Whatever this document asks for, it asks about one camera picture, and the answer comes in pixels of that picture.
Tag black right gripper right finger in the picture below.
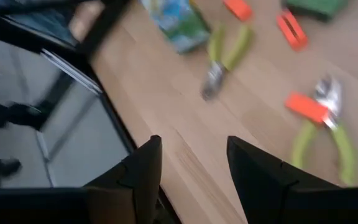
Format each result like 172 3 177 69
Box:
226 135 343 224

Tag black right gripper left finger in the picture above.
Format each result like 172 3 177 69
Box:
85 134 163 224

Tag orange rectangular eraser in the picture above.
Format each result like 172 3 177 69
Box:
275 8 310 52
222 0 254 22
284 91 331 125

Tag green-handled hole punch pliers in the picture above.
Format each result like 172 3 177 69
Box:
200 23 254 102
290 74 358 187

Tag green yellow crayon box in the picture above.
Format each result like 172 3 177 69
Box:
281 0 351 22
140 0 211 54

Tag black metal table frame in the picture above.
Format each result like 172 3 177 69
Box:
79 49 183 224

